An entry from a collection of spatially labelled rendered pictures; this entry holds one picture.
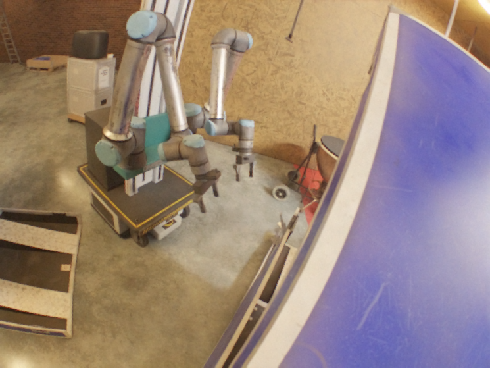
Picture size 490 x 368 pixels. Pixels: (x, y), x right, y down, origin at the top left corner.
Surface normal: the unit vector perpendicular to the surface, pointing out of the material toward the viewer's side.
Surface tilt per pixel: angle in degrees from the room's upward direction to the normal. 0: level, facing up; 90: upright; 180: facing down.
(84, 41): 89
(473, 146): 38
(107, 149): 95
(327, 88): 90
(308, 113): 90
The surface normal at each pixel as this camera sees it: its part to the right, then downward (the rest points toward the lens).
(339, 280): -0.03, -0.36
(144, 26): -0.08, 0.43
